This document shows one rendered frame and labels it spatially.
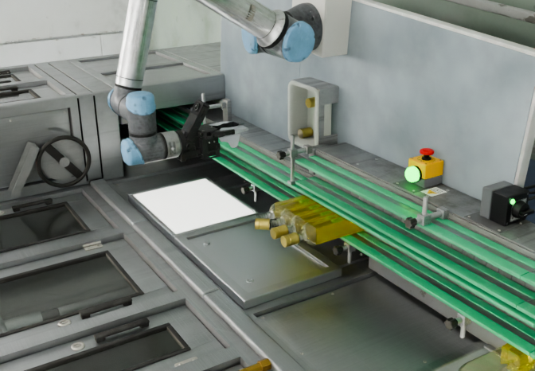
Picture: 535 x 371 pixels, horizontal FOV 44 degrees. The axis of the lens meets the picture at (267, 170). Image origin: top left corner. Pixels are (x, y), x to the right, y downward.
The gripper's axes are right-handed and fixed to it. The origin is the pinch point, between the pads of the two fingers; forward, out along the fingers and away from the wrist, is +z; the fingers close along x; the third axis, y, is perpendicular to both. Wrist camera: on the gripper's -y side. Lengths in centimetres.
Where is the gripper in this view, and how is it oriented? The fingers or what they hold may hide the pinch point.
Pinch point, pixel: (239, 124)
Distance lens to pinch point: 196.4
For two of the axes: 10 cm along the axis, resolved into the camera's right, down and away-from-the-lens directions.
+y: 0.2, 9.4, 3.5
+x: 5.2, 2.9, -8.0
